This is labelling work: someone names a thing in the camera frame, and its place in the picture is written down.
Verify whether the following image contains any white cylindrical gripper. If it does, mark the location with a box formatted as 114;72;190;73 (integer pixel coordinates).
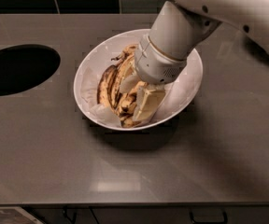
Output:
120;34;187;122

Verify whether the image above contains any short spotted banana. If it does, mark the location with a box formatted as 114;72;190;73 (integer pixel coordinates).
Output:
117;93;136;117
127;81;147;105

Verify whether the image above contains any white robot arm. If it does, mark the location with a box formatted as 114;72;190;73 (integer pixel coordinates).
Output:
120;0;269;91

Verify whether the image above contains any spotted long middle banana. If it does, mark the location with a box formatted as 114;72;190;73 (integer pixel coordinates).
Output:
109;55;135;108

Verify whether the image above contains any white oval bowl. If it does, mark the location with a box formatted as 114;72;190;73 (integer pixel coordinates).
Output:
74;29;203;131

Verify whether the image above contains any dark leftmost banana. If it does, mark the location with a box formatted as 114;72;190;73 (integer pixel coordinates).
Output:
97;65;116;107

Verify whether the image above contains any white paper liner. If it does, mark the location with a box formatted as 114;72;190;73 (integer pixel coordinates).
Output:
74;68;194;131

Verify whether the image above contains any black round counter hole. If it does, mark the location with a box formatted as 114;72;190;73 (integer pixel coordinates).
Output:
0;44;61;96

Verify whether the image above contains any black drawer handle right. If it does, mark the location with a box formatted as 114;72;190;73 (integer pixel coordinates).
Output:
189;211;228;224

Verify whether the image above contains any black drawer handle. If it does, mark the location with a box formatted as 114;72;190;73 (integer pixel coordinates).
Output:
189;211;228;224
63;206;78;224

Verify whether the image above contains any black drawer handle left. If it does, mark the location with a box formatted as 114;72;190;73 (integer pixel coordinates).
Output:
63;206;78;224

